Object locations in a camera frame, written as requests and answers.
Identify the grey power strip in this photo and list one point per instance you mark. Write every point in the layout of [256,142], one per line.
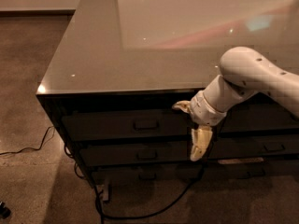
[105,190]

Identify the small black floor object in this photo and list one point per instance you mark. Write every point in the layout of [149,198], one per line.
[4,211]

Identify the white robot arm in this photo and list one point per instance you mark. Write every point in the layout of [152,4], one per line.
[243,73]

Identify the drawer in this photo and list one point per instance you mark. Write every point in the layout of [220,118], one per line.
[255,146]
[127,124]
[136,153]
[149,172]
[254,118]

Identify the dark glossy drawer cabinet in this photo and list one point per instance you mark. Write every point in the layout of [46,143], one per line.
[125,55]

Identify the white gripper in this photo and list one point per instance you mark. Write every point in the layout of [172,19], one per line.
[203,111]

